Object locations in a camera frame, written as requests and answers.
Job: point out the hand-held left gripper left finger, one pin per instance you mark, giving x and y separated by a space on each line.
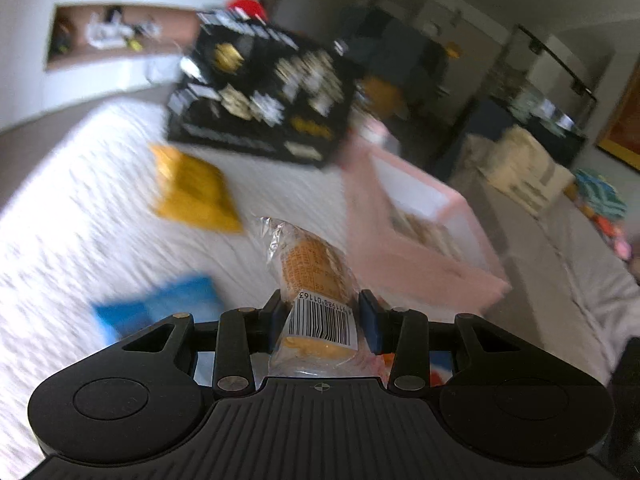
275 320

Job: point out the long grid-top bread packet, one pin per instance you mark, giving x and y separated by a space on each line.
315 270

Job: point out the small pink jar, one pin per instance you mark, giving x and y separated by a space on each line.
374 130

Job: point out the yellow snack packet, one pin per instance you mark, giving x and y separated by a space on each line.
192 195

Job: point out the large black snack bag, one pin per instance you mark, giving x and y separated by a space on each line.
260 90

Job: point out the red round object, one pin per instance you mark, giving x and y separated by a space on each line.
247 6

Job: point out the pink cardboard box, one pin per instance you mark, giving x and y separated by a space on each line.
400 270

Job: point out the beige tote bag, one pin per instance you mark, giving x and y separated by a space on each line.
525 175

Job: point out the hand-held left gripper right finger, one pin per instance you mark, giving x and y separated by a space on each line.
370 325

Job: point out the glass fish tank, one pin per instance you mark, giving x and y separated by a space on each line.
545 105

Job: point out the blue grey hanging clothing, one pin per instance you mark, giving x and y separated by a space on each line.
395 45

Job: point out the colourful cloth pile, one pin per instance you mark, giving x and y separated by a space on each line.
602 205

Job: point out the grey sofa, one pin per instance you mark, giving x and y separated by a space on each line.
565 285

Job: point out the framed red picture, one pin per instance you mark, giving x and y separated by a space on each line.
622 125

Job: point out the white lace tablecloth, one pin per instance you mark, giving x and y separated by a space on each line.
90 210

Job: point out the white blue-label snack packet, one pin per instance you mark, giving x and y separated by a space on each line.
160 305

